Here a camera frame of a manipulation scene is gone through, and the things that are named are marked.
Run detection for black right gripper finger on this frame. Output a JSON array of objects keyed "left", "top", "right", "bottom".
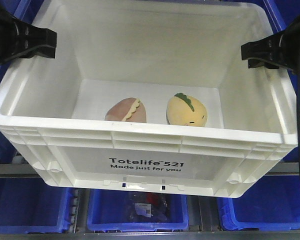
[{"left": 241, "top": 15, "right": 300, "bottom": 73}]

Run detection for pink plush egg toy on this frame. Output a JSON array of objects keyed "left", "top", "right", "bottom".
[{"left": 104, "top": 97, "right": 147, "bottom": 123}]

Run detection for blue bin lower right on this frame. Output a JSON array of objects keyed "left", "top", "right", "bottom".
[{"left": 217, "top": 175, "right": 300, "bottom": 231}]

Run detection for yellow plush leaf toy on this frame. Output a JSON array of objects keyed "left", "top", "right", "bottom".
[{"left": 166, "top": 92, "right": 208, "bottom": 127}]

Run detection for blue storage bin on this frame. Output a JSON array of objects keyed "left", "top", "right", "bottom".
[{"left": 0, "top": 0, "right": 43, "bottom": 164}]

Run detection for blue bin lower left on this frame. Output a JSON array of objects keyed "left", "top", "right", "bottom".
[{"left": 0, "top": 178, "right": 75, "bottom": 234}]

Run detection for bagged items in bin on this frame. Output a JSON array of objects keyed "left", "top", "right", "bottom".
[{"left": 126, "top": 191, "right": 170, "bottom": 223}]

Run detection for blue bin lower middle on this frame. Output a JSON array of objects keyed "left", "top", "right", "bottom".
[{"left": 86, "top": 189, "right": 189, "bottom": 232}]

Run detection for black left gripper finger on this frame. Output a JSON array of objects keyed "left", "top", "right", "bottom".
[{"left": 0, "top": 5, "right": 57, "bottom": 65}]

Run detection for white plastic tote box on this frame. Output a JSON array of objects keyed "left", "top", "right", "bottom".
[{"left": 0, "top": 0, "right": 300, "bottom": 199}]

